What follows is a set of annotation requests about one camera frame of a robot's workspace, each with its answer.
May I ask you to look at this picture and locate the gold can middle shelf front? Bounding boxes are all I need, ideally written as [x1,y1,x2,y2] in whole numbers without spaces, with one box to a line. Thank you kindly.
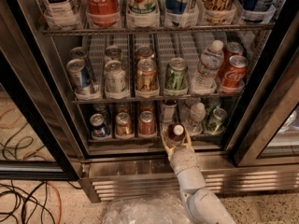
[135,59,159,98]

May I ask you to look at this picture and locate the blue orange bottle top shelf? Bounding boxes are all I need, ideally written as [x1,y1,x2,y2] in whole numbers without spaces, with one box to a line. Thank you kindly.
[164,0,199,28]

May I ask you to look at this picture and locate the gold label bottle top shelf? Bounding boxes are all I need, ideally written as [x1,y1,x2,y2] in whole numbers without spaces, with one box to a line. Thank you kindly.
[202,0,234,24]

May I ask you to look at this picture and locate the top wire shelf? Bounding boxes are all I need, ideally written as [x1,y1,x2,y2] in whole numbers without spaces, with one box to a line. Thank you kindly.
[41,23,274,36]

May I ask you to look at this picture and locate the blue white can rear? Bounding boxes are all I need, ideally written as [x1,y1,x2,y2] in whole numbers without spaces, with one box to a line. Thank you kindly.
[70,47,89,61]

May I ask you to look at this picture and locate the clear water bottle bottom shelf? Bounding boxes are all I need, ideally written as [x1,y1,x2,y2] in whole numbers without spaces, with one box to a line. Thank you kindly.
[186,103,206,136]

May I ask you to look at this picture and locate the blue can bottom shelf front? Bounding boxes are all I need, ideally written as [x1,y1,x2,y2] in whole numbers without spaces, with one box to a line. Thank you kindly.
[90,113,110,140]

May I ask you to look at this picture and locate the bottom wire shelf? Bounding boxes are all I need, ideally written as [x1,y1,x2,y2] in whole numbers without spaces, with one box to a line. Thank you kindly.
[88,133,225,143]

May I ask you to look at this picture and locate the clear water bottle shelf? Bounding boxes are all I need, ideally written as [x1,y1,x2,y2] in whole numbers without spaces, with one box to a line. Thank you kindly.
[186,103,206,136]
[192,40,224,94]

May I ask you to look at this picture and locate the green can bottom shelf front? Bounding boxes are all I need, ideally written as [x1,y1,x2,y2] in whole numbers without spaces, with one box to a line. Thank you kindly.
[205,108,227,134]

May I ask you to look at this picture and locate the red can bottom shelf front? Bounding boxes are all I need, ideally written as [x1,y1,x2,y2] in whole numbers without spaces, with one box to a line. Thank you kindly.
[138,111,156,137]

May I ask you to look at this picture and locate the green can middle shelf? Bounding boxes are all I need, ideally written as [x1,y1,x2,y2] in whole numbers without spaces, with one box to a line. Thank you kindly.
[164,58,189,96]

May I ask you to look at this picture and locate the red cola can rear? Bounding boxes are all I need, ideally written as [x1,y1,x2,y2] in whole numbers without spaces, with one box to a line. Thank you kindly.
[218,42,244,75]

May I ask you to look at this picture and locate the glass fridge door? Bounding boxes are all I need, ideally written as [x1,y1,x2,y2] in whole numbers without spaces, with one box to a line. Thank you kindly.
[234,14,299,167]
[0,0,82,180]

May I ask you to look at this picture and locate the green white soda bottle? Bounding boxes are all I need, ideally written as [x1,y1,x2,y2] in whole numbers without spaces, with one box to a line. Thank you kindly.
[126,0,160,28]

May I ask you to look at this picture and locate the gold can bottom shelf front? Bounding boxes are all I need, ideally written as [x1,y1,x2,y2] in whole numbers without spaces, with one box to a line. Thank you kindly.
[115,112,134,139]

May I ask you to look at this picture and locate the gold can middle shelf rear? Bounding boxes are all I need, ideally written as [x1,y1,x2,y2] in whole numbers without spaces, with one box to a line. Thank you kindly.
[135,46,155,61]

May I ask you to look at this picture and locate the left glass fridge door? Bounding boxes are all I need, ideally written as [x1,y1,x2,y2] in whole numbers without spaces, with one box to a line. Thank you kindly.
[0,0,82,180]

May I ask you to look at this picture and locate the white can middle shelf front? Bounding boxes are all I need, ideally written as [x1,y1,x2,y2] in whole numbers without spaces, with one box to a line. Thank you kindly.
[104,61,129,99]

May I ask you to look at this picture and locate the right glass fridge door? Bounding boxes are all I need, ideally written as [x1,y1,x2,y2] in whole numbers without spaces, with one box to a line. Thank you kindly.
[234,14,299,167]

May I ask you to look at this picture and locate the blue white can front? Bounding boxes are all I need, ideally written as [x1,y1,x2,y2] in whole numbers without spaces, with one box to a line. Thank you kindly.
[66,58,101,101]

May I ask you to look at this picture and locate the stainless fridge base grille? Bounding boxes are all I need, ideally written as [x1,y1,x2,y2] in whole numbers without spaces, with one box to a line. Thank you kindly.
[79,153,299,203]

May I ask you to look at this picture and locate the white can middle shelf rear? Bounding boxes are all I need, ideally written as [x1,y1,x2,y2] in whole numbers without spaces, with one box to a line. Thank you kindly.
[105,45,122,63]

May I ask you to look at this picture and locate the green can shelf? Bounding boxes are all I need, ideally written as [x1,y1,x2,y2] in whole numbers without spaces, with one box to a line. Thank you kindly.
[205,108,227,134]
[164,58,189,96]

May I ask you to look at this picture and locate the clear water bottle middle shelf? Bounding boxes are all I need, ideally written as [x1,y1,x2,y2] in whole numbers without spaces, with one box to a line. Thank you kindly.
[192,40,224,94]

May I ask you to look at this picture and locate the red cola bottle top shelf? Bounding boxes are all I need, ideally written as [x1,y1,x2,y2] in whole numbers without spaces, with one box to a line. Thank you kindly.
[87,0,119,27]

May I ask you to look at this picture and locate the dark blue bottle top shelf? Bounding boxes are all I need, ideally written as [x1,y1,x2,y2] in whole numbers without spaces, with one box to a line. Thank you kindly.
[238,0,276,23]

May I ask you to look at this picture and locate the wire shelf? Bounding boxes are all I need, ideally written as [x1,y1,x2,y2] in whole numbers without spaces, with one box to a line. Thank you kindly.
[41,23,274,36]
[88,133,225,143]
[71,92,242,105]

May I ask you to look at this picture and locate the gold can shelf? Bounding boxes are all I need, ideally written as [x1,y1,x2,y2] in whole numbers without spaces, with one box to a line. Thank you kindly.
[115,112,134,139]
[135,46,155,61]
[135,59,159,98]

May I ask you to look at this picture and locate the white can shelf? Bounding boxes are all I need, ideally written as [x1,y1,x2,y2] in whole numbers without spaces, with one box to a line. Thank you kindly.
[105,45,122,63]
[104,61,129,99]

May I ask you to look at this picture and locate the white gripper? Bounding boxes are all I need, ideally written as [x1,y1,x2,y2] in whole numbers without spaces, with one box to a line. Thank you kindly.
[161,129,199,175]

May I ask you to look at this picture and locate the clear plastic bin with bag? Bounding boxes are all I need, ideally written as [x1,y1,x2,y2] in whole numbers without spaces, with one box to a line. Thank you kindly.
[102,189,209,224]

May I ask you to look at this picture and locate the black and orange floor cables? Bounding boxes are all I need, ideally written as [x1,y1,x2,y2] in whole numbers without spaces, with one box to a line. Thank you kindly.
[0,180,82,224]

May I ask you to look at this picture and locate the white label bottle top shelf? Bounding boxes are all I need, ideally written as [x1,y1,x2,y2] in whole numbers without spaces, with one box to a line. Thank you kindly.
[42,0,82,30]

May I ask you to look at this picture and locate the brown drink bottle white cap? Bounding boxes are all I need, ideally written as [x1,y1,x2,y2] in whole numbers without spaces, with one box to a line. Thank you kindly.
[165,123,185,147]

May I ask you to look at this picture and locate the red cola can front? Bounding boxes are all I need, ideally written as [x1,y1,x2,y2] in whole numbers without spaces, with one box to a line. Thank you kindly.
[220,55,248,93]

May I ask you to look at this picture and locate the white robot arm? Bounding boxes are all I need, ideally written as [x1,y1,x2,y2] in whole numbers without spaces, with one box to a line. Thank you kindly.
[162,132,236,224]

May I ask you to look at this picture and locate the middle wire shelf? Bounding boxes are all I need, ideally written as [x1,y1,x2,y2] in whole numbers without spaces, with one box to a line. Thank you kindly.
[71,92,242,105]

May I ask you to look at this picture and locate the red cola can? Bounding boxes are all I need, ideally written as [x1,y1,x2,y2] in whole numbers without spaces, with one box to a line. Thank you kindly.
[220,55,248,93]
[218,42,244,75]

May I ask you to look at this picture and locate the blue white can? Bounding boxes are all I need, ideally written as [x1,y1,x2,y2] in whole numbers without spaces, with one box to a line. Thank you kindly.
[70,47,89,61]
[66,58,101,101]

